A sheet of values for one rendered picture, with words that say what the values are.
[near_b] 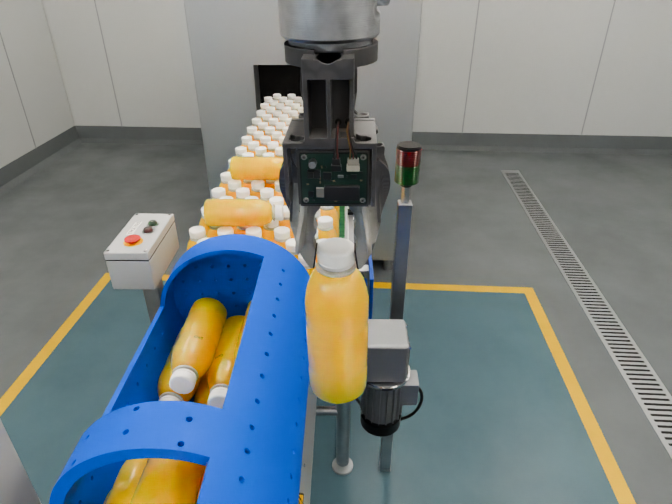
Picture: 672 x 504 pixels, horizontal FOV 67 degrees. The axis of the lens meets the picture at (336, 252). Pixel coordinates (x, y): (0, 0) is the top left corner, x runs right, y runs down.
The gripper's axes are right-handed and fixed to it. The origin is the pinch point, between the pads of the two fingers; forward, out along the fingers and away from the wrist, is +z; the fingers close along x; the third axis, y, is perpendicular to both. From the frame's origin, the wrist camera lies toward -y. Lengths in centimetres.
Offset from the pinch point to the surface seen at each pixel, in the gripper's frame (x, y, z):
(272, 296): -11.2, -20.9, 21.2
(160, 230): -45, -61, 32
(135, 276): -49, -51, 38
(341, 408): -3, -76, 109
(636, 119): 267, -447, 122
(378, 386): 8, -48, 69
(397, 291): 14, -78, 61
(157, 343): -33, -24, 34
